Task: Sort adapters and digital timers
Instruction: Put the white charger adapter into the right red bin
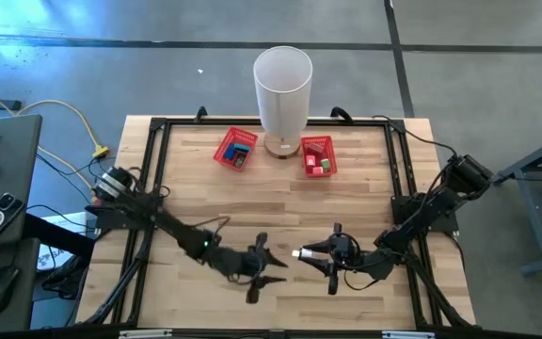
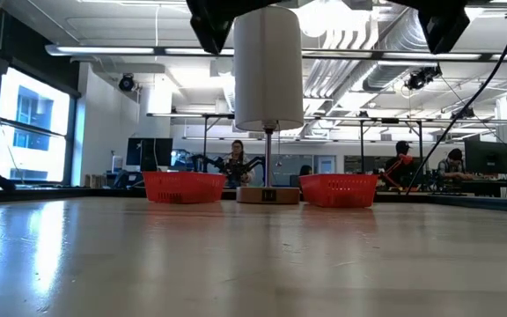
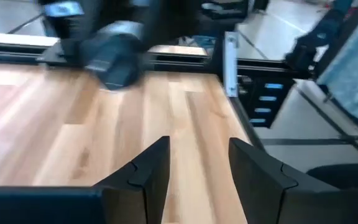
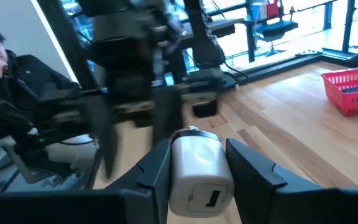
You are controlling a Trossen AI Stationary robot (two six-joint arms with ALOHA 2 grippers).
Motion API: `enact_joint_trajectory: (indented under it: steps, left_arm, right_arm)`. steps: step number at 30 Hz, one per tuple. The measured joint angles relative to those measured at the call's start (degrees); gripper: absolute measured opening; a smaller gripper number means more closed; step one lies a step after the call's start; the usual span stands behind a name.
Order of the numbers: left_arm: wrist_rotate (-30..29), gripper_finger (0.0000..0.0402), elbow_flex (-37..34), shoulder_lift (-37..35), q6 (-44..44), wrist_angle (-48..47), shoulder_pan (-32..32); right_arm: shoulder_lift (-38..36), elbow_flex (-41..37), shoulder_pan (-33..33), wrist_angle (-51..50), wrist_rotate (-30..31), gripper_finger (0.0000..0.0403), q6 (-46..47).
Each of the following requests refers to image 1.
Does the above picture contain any black computer mouse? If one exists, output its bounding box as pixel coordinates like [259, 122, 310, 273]
[0, 265, 21, 315]

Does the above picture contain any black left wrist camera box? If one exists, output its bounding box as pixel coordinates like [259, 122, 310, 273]
[244, 249, 266, 279]

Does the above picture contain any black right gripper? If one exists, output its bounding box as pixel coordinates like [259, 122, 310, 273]
[302, 223, 371, 296]

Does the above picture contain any thin black cable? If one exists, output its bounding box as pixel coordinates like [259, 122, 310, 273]
[372, 114, 460, 159]

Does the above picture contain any black aluminium table frame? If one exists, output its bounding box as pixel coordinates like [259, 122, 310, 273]
[80, 114, 477, 331]

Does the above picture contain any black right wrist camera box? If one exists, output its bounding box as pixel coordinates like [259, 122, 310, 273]
[330, 234, 355, 258]

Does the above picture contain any black cable bundle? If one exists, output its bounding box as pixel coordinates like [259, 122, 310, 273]
[40, 256, 88, 301]

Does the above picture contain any red plastic mesh basket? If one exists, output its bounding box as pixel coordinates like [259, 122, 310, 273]
[212, 125, 260, 172]
[300, 135, 339, 179]

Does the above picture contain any blue grey metal stand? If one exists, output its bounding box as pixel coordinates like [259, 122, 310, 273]
[490, 127, 542, 278]

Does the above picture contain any yellow cable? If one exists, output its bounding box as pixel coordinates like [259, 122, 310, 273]
[0, 80, 111, 189]

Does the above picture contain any silver metal bracket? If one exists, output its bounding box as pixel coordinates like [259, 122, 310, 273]
[119, 329, 174, 339]
[382, 330, 438, 339]

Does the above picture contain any white shade table lamp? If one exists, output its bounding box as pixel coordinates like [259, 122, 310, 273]
[252, 44, 314, 160]

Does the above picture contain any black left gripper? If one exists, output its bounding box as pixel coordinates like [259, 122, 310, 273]
[216, 233, 290, 305]

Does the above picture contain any white carton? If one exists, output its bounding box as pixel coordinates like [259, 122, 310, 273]
[35, 210, 94, 273]

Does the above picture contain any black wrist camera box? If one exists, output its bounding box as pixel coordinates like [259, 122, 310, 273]
[244, 249, 266, 279]
[330, 234, 355, 258]

